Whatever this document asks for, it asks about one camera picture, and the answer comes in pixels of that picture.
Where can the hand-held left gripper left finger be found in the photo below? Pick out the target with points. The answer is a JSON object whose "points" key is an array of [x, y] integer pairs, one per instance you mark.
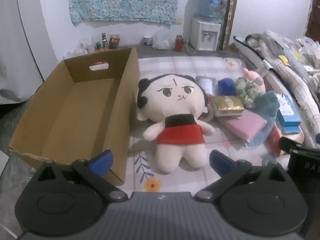
{"points": [[102, 162]]}

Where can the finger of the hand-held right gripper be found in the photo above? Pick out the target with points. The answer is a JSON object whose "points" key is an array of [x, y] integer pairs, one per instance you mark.
{"points": [[290, 143]]}

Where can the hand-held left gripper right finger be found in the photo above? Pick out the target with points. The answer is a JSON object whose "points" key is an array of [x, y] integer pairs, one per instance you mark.
{"points": [[221, 161]]}

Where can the pink soft pack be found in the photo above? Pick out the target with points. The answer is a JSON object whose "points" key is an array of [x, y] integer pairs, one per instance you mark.
{"points": [[245, 125]]}

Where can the brown cardboard box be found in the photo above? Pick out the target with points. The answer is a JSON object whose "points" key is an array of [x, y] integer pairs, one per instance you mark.
{"points": [[75, 110]]}

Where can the plush doll with red skirt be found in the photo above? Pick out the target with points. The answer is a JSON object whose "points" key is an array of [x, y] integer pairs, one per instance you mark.
{"points": [[175, 97]]}

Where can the large pink white package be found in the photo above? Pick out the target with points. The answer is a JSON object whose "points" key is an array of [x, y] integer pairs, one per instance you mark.
{"points": [[298, 137]]}

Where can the teal plush toy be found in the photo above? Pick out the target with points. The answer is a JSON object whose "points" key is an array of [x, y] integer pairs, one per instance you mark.
{"points": [[267, 102]]}

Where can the white tape roll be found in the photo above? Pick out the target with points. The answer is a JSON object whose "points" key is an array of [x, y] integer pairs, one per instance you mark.
{"points": [[210, 111]]}

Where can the patterned quilt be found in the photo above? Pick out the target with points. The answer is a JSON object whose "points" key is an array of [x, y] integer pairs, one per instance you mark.
{"points": [[300, 87]]}

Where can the gold foil packet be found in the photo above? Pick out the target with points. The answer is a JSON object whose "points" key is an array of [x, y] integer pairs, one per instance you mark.
{"points": [[228, 103]]}

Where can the green white fluffy ball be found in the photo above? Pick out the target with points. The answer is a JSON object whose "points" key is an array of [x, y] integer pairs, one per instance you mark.
{"points": [[246, 90]]}

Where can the pink plush toy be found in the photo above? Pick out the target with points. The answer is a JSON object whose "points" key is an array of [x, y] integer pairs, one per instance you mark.
{"points": [[255, 77]]}

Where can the grey storage bag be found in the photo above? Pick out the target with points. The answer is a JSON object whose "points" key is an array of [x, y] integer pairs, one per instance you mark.
{"points": [[252, 55]]}

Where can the green glass bottle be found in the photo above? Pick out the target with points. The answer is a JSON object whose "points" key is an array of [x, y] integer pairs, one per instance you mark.
{"points": [[98, 45]]}

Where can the pink white plastic bag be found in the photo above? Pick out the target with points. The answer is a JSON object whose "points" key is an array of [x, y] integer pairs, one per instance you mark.
{"points": [[83, 45]]}

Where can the red flask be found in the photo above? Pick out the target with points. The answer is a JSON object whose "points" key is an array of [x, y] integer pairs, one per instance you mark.
{"points": [[178, 44]]}

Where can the brown wooden door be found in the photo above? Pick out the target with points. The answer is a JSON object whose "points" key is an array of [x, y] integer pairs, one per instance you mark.
{"points": [[313, 17]]}

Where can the white water dispenser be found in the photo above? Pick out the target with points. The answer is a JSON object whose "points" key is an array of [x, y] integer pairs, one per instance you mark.
{"points": [[200, 32]]}

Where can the tall patterned gift box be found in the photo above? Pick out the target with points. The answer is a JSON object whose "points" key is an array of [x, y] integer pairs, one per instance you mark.
{"points": [[230, 17]]}

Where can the blue water jug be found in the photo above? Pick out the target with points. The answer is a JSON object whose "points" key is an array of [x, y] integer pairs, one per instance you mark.
{"points": [[210, 5]]}

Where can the white wall socket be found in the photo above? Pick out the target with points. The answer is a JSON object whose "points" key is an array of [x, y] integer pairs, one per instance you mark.
{"points": [[178, 21]]}

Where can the floral blue wall cloth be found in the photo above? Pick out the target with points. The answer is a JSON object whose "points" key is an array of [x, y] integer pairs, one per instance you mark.
{"points": [[125, 0]]}

